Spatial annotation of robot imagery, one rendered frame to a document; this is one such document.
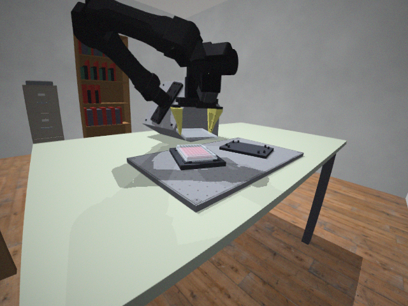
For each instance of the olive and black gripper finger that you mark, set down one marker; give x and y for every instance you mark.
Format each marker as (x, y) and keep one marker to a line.
(178, 117)
(213, 116)

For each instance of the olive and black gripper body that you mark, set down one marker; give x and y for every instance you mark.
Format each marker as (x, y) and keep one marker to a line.
(195, 102)

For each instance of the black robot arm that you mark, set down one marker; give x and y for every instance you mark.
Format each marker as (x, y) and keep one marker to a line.
(97, 24)

